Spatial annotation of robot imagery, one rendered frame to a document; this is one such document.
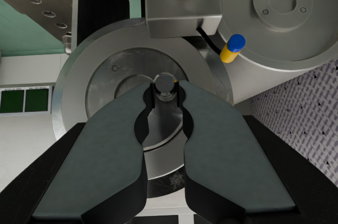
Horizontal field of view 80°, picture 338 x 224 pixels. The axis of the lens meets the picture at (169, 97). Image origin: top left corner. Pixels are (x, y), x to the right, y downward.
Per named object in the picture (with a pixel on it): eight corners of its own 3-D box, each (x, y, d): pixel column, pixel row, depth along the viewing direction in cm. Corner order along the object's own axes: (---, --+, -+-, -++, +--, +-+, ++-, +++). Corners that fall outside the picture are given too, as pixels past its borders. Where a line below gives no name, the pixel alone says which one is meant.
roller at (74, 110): (243, 64, 15) (172, 212, 13) (199, 106, 41) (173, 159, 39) (109, 2, 16) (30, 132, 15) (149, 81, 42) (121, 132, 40)
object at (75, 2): (82, -137, 22) (77, 23, 18) (129, 2, 45) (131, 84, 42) (77, -137, 22) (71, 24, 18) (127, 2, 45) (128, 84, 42)
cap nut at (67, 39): (73, 34, 50) (73, 52, 49) (80, 41, 53) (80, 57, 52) (59, 35, 50) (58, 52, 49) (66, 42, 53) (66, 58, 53)
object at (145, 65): (81, 55, 15) (181, 40, 15) (91, 63, 17) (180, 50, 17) (89, 159, 14) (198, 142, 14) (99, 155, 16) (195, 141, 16)
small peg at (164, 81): (180, 76, 12) (171, 98, 12) (179, 87, 14) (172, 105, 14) (158, 68, 12) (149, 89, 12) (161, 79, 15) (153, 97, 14)
